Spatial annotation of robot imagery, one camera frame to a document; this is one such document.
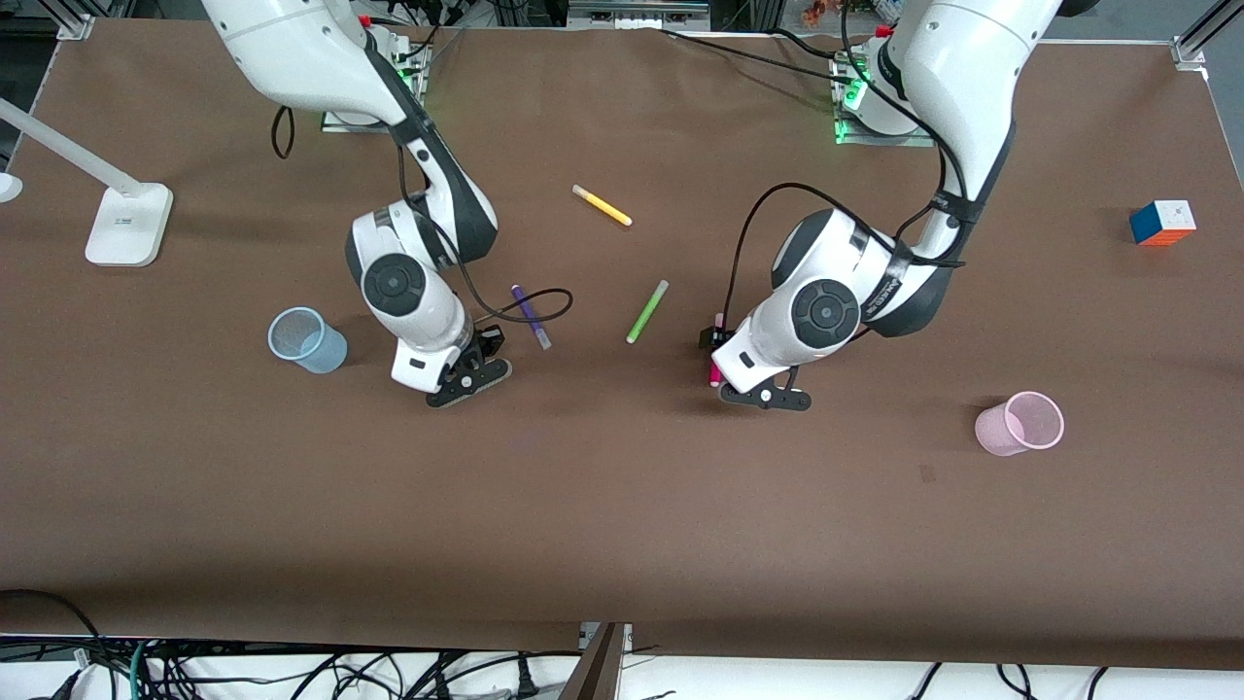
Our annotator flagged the purple marker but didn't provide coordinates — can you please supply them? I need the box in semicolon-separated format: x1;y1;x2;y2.
511;284;553;351

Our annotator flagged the green marker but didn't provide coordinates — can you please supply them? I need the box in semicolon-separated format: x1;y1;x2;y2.
625;280;671;345

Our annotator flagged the yellow marker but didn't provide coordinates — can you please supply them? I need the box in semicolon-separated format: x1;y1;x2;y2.
571;184;634;228

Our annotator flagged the translucent blue plastic cup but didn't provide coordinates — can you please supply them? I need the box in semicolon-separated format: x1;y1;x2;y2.
267;306;348;374

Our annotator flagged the translucent pink plastic cup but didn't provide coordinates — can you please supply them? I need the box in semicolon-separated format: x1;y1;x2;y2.
975;391;1065;458

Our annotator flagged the grey metal box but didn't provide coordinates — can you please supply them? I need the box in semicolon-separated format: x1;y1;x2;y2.
568;0;711;31

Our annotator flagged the dark table leg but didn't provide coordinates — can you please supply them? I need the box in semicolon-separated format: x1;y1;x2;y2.
558;622;634;700

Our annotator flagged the white desk lamp stand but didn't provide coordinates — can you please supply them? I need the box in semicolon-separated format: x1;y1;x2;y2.
0;97;175;268

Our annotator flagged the colourful puzzle cube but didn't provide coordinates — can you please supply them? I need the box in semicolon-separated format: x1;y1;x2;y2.
1129;199;1197;248

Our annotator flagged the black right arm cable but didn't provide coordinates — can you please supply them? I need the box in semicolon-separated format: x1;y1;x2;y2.
271;103;575;326

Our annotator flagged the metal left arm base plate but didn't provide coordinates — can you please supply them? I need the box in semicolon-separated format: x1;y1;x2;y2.
833;49;937;149

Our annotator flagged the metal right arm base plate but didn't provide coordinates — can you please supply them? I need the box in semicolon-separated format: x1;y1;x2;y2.
321;29;430;135

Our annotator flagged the long black table cable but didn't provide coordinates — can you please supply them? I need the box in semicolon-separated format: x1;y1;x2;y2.
659;27;876;88

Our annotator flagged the short black table cable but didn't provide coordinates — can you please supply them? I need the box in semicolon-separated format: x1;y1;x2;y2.
776;27;848;61

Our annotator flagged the black floor cable bundle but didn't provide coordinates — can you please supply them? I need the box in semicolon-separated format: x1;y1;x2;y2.
146;646;584;700

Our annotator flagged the black looped floor cable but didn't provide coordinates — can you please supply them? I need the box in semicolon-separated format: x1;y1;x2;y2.
0;587;102;672

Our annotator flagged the aluminium frame profile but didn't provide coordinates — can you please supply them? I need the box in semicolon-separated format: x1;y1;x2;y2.
53;0;96;42
1170;0;1244;71

